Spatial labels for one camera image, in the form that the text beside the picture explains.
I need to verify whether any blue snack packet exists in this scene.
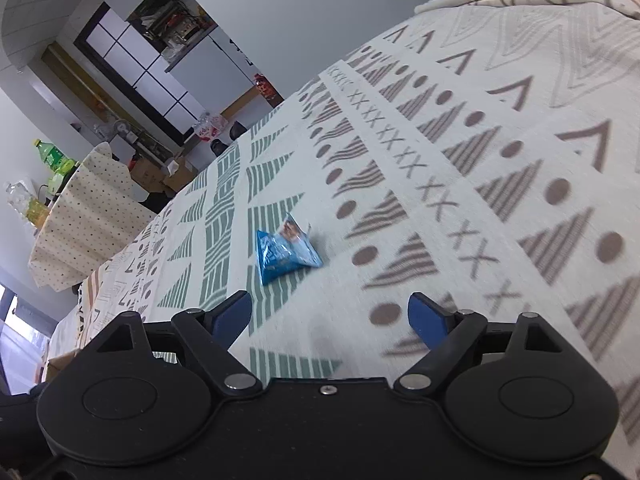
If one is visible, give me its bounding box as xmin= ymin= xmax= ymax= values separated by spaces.
xmin=255 ymin=214 xmax=323 ymax=286

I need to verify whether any white kitchen cabinet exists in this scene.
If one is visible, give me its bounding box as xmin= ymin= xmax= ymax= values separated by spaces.
xmin=168 ymin=26 xmax=259 ymax=113

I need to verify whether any green soda bottle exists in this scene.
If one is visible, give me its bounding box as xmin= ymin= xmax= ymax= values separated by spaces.
xmin=34 ymin=139 xmax=76 ymax=174

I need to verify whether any red oil bottle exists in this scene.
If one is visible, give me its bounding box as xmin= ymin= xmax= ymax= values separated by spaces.
xmin=254 ymin=74 xmax=277 ymax=101

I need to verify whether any pink water bottle pack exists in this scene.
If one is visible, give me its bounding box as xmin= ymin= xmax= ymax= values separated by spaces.
xmin=193 ymin=112 xmax=228 ymax=142

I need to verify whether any dotted cloth covered table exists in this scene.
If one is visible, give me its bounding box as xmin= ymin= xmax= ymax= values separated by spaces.
xmin=28 ymin=142 xmax=155 ymax=292

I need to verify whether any patterned bed blanket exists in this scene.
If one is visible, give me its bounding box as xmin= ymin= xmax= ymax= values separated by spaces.
xmin=49 ymin=0 xmax=639 ymax=468

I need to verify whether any black slipper right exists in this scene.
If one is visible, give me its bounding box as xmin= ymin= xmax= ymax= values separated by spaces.
xmin=229 ymin=122 xmax=247 ymax=141

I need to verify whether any black slipper left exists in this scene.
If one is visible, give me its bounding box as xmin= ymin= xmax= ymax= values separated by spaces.
xmin=209 ymin=139 xmax=229 ymax=156

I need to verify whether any clear plastic bottle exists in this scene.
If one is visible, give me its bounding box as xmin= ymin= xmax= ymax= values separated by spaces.
xmin=6 ymin=182 xmax=37 ymax=216

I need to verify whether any black slipper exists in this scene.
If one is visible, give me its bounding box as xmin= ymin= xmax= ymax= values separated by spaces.
xmin=229 ymin=122 xmax=247 ymax=141
xmin=209 ymin=139 xmax=229 ymax=156

